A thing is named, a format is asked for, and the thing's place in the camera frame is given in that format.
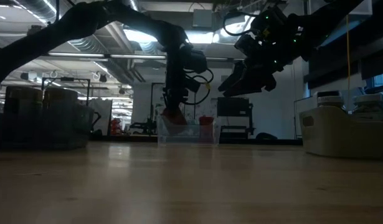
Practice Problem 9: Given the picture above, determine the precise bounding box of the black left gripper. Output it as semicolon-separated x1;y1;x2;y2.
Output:
162;40;195;118

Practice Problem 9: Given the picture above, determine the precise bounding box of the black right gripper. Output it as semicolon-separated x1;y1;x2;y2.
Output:
217;27;303;98

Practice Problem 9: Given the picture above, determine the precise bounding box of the gold-lidded spice jar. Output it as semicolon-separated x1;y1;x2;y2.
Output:
3;85;44;114
42;88;79;109

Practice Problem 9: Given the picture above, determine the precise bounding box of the black monitor cart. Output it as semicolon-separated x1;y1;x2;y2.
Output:
216;96;256;141

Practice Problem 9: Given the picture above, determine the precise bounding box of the clear plastic bin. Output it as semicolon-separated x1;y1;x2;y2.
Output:
156;114;222;147

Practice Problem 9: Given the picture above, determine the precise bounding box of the black distant equipment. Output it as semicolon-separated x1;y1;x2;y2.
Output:
128;119;157;136

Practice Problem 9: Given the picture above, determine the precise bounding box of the black rounded object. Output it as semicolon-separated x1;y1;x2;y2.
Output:
255;132;278;141

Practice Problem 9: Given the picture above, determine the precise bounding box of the ceiling light panel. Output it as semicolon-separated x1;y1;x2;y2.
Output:
123;29;158;44
185;30;215;45

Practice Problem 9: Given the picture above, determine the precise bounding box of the red object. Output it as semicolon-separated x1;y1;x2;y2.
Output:
110;117;123;136

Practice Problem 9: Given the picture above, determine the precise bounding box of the white panel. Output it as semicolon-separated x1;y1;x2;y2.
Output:
88;98;113;137

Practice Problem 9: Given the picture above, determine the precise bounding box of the grey ceiling box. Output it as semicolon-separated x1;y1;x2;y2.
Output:
192;9;215;30

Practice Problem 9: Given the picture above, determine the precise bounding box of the dark grey plastic bin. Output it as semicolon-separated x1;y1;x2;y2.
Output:
0;102;96;151

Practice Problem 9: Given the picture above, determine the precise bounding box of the grey overhead tube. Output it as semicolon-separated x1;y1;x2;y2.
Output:
0;49;246;63

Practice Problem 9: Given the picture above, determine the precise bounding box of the white plastic bin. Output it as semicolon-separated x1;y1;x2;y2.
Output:
299;106;383;162

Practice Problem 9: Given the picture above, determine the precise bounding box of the black gantry frame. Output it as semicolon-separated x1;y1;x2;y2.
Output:
149;82;197;123
40;77;92;106

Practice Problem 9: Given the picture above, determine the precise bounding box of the black left camera cable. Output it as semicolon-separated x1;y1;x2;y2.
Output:
182;67;215;106

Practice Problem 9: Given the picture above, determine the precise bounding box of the black camera cable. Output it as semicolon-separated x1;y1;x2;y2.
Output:
182;67;215;106
222;11;259;37

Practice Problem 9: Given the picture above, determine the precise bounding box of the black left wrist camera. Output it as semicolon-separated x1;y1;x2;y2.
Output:
186;49;209;75

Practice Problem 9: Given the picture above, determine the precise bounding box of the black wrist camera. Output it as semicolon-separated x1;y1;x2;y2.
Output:
186;49;209;75
253;6;287;32

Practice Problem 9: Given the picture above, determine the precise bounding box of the rectangular metal duct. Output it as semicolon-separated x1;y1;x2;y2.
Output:
213;0;374;47

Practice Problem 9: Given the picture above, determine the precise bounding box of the black right camera cable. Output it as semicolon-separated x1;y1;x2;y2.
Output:
222;11;259;37

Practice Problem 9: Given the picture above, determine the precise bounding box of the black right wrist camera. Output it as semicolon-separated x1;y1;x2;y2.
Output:
253;6;287;32

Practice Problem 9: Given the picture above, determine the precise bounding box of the black wall panel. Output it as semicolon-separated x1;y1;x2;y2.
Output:
303;29;383;90

